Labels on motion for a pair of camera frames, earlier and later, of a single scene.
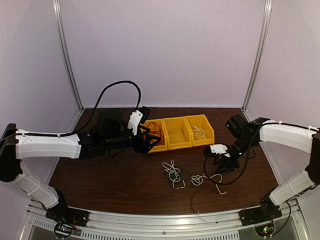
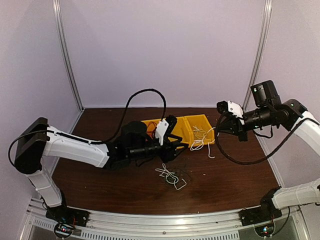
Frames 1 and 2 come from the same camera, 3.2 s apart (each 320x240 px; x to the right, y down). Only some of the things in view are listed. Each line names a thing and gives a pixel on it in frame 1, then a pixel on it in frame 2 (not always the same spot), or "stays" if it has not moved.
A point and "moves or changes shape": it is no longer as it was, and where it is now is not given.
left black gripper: [145, 148] to [169, 154]
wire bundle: [173, 175] moves or changes shape
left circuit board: [64, 230] stays
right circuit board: [266, 230] stays
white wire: [199, 133] stays
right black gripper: [226, 163] to [232, 125]
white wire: [197, 180] to [198, 144]
